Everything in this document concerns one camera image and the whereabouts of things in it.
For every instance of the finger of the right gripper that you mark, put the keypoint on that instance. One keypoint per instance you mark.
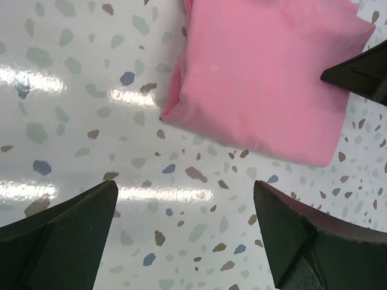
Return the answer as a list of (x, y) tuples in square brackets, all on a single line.
[(364, 75)]

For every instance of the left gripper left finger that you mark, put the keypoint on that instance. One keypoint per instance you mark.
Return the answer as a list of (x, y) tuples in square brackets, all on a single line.
[(62, 246)]

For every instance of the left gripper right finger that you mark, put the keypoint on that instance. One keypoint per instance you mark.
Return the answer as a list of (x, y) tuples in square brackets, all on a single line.
[(309, 249)]

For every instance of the pink t shirt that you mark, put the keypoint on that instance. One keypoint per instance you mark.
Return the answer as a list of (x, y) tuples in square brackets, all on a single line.
[(250, 75)]

